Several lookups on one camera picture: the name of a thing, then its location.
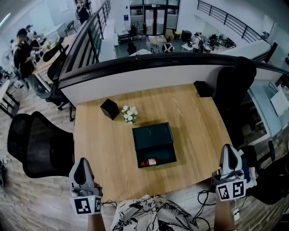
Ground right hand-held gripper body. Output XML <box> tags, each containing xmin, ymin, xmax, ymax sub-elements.
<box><xmin>211</xmin><ymin>170</ymin><xmax>248</xmax><ymax>202</ymax></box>

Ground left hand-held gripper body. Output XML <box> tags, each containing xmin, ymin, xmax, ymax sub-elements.
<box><xmin>69</xmin><ymin>183</ymin><xmax>103</xmax><ymax>216</ymax></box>

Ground red capped drink bottle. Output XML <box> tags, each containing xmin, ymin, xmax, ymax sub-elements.
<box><xmin>140</xmin><ymin>157</ymin><xmax>158</xmax><ymax>167</ymax></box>

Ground dark green box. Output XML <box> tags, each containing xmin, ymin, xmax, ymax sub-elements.
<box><xmin>132</xmin><ymin>121</ymin><xmax>177</xmax><ymax>169</ymax></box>

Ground person's left forearm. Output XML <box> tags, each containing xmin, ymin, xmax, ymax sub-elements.
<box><xmin>87</xmin><ymin>213</ymin><xmax>103</xmax><ymax>231</ymax></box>

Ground person's right forearm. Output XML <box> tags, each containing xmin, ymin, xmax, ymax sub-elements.
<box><xmin>213</xmin><ymin>198</ymin><xmax>234</xmax><ymax>231</ymax></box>

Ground black chair with belongings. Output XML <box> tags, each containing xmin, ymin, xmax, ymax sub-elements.
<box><xmin>234</xmin><ymin>139</ymin><xmax>289</xmax><ymax>205</ymax></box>

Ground black mesh office chair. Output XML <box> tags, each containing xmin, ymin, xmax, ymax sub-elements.
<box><xmin>6</xmin><ymin>111</ymin><xmax>75</xmax><ymax>179</ymax></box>

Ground grey desk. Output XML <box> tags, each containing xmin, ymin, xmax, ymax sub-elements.
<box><xmin>247</xmin><ymin>80</ymin><xmax>289</xmax><ymax>138</ymax></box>

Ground person's patterned shorts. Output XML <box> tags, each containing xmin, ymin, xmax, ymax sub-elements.
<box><xmin>110</xmin><ymin>194</ymin><xmax>199</xmax><ymax>231</ymax></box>

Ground black square pen holder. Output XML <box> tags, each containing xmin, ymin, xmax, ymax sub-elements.
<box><xmin>100</xmin><ymin>98</ymin><xmax>120</xmax><ymax>120</ymax></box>

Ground black flat device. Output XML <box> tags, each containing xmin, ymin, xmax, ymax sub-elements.
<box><xmin>193</xmin><ymin>80</ymin><xmax>213</xmax><ymax>98</ymax></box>

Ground white potted flowers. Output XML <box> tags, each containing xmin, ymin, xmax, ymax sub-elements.
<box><xmin>121</xmin><ymin>105</ymin><xmax>139</xmax><ymax>124</ymax></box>

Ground black high-back office chair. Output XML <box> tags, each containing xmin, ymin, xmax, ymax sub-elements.
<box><xmin>42</xmin><ymin>37</ymin><xmax>76</xmax><ymax>122</ymax></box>

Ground light wooden desk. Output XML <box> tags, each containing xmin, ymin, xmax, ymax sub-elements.
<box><xmin>33</xmin><ymin>33</ymin><xmax>77</xmax><ymax>91</ymax></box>

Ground black metal railing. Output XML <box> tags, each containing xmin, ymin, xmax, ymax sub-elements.
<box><xmin>65</xmin><ymin>0</ymin><xmax>111</xmax><ymax>73</ymax></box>
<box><xmin>196</xmin><ymin>0</ymin><xmax>271</xmax><ymax>43</ymax></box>

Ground white bundle with blue strap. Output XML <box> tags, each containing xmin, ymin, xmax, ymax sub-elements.
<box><xmin>242</xmin><ymin>166</ymin><xmax>258</xmax><ymax>188</ymax></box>

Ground black floor cable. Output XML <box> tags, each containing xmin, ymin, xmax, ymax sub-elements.
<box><xmin>197</xmin><ymin>189</ymin><xmax>217</xmax><ymax>231</ymax></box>

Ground white partition with black rail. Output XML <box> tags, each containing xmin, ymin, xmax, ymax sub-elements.
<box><xmin>58</xmin><ymin>52</ymin><xmax>289</xmax><ymax>109</ymax></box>

